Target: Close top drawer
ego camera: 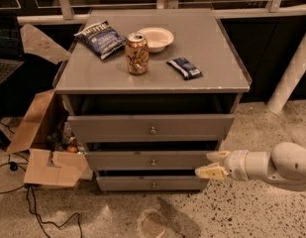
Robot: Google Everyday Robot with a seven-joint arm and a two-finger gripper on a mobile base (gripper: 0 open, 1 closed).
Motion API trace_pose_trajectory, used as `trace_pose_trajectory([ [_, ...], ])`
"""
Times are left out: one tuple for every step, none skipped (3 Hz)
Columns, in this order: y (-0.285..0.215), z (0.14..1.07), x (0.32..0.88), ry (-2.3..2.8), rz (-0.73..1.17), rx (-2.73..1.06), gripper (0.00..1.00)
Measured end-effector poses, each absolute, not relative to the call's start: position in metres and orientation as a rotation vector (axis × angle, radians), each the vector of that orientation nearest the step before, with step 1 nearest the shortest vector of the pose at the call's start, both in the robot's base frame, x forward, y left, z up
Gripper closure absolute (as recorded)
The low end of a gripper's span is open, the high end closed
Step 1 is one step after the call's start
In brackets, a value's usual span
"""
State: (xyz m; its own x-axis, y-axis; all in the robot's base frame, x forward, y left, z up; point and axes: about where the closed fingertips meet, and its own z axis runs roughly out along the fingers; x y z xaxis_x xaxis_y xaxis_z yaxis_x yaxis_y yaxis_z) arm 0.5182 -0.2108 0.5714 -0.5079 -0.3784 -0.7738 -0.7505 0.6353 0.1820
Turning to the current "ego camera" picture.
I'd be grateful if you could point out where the black laptop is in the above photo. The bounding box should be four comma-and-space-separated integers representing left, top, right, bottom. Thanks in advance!
0, 12, 24, 85

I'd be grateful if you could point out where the grey top drawer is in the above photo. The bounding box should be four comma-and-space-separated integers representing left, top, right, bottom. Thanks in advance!
68, 114, 235, 143

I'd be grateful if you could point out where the black floor cable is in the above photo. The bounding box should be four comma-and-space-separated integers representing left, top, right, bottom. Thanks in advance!
0, 119, 83, 238

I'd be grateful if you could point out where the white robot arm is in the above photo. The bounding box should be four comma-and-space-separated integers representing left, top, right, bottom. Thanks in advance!
195, 33, 306, 191

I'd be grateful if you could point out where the white paper bowl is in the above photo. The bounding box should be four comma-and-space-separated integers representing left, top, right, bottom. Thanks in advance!
140, 27, 174, 53

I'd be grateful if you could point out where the blue chip bag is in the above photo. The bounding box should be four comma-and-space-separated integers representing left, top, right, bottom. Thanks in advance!
75, 21, 126, 60

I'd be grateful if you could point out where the small blue snack packet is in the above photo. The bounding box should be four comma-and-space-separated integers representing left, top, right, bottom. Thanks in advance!
167, 58, 203, 80

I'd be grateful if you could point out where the grey drawer cabinet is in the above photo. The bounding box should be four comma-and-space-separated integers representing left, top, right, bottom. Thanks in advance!
55, 9, 251, 180

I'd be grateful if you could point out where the grey drawer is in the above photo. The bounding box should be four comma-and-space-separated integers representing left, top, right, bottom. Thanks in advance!
85, 151, 210, 171
68, 114, 235, 143
97, 176, 208, 191

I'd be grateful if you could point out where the white railing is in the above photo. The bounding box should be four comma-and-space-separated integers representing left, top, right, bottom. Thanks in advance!
0, 0, 306, 26

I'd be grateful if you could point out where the open cardboard box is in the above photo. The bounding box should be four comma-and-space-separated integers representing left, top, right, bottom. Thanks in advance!
7, 24, 93, 186

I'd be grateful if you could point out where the gold drink can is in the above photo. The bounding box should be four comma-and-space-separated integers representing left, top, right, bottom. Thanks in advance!
125, 32, 150, 75

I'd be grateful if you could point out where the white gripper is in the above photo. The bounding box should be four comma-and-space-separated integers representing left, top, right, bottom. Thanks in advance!
195, 150, 249, 181

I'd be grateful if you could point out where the grey middle drawer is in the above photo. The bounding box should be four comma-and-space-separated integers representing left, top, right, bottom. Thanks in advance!
85, 151, 210, 171

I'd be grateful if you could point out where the round floor drain cover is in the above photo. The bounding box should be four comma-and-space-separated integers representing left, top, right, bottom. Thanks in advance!
139, 212, 166, 238

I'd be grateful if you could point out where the grey bottom drawer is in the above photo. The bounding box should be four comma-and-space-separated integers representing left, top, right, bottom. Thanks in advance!
97, 176, 208, 191

